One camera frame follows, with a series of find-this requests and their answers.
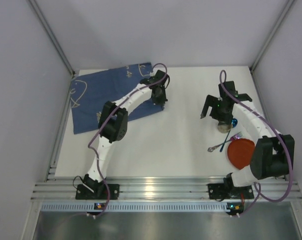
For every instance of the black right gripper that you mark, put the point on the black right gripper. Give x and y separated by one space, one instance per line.
213 106

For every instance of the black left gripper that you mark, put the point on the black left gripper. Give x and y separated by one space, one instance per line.
159 97

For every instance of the speckled ceramic cup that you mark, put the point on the speckled ceramic cup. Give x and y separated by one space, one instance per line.
223 127

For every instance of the orange plastic plate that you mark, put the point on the orange plastic plate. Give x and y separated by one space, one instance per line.
240 152

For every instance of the blue cloth placemat gold print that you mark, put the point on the blue cloth placemat gold print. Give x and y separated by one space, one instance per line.
89 92

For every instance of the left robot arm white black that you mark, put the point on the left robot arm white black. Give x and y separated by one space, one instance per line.
113 122

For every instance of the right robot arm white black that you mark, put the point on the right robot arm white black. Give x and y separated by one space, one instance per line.
273 152

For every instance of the blue metal spoon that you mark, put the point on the blue metal spoon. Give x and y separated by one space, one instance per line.
233 125

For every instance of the iridescent purple fork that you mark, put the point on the iridescent purple fork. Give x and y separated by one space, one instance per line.
232 138

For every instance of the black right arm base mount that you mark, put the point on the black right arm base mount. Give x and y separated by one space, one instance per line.
227 191

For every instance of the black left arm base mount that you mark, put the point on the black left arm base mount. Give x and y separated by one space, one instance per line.
90 189

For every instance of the aluminium frame rail right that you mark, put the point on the aluminium frame rail right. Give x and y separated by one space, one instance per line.
288 6

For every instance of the aluminium frame rail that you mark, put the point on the aluminium frame rail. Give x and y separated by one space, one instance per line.
51 35
288 6

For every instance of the aluminium front rail base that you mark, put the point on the aluminium front rail base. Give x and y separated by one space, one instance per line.
135 188

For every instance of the aluminium frame rail left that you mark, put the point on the aluminium frame rail left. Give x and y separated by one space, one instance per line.
51 35

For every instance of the slotted grey cable duct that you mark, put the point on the slotted grey cable duct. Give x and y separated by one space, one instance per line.
139 207

